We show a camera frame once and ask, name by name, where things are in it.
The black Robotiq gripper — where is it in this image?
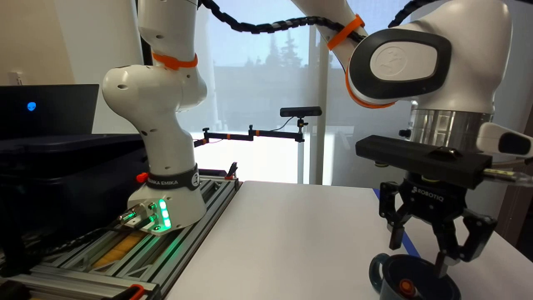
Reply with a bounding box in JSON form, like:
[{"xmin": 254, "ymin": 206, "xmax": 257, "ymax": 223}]
[{"xmin": 379, "ymin": 174, "xmax": 500, "ymax": 266}]

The small red object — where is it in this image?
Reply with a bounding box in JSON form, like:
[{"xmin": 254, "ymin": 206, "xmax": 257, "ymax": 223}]
[{"xmin": 397, "ymin": 276, "xmax": 419, "ymax": 300}]

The teal speckled mug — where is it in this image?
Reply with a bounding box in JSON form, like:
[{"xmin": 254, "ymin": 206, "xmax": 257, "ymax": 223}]
[{"xmin": 369, "ymin": 251, "xmax": 464, "ymax": 300}]

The black equipment case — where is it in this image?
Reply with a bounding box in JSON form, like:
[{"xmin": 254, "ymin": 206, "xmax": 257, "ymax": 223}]
[{"xmin": 0, "ymin": 131, "xmax": 154, "ymax": 276}]

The black monitor with blue light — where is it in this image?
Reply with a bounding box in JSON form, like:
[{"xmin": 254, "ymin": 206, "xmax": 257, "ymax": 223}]
[{"xmin": 0, "ymin": 81, "xmax": 102, "ymax": 141}]

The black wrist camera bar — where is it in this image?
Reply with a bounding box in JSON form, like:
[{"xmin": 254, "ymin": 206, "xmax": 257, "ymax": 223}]
[{"xmin": 354, "ymin": 133, "xmax": 495, "ymax": 191}]

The white camera stand pole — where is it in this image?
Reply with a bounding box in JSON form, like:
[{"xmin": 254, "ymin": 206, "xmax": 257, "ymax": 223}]
[{"xmin": 295, "ymin": 116, "xmax": 309, "ymax": 184}]

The black stereo camera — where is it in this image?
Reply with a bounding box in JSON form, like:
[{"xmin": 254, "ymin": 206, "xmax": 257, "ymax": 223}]
[{"xmin": 279, "ymin": 104, "xmax": 325, "ymax": 119}]

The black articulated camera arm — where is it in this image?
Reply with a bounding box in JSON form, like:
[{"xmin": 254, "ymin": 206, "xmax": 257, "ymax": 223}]
[{"xmin": 194, "ymin": 124, "xmax": 307, "ymax": 148}]

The orange strap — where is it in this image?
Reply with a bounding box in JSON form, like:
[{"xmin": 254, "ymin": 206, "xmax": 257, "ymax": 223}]
[
  {"xmin": 152, "ymin": 49, "xmax": 201, "ymax": 71},
  {"xmin": 325, "ymin": 13, "xmax": 369, "ymax": 51}
]

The aluminium rail base frame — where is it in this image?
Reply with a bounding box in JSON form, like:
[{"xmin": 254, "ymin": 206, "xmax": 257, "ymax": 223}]
[{"xmin": 0, "ymin": 163, "xmax": 244, "ymax": 300}]

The black cable chain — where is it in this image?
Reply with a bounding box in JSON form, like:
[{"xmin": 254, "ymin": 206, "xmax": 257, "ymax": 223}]
[{"xmin": 197, "ymin": 0, "xmax": 425, "ymax": 36}]

